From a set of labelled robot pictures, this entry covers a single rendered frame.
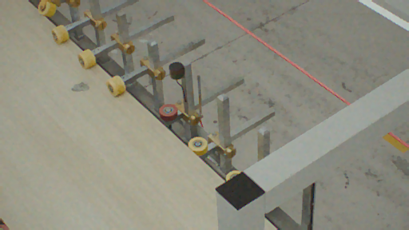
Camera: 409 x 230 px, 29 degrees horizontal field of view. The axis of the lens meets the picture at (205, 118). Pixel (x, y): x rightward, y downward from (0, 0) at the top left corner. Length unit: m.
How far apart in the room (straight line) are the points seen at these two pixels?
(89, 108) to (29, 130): 0.28
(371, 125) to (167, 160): 2.15
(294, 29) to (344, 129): 4.24
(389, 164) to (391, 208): 0.32
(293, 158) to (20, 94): 2.68
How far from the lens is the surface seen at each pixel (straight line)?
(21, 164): 3.35
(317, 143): 1.11
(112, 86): 3.51
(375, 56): 5.17
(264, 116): 3.47
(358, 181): 4.37
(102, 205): 3.12
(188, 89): 3.36
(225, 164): 3.39
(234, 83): 3.62
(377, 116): 1.15
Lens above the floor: 3.25
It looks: 44 degrees down
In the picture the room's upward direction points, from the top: 4 degrees counter-clockwise
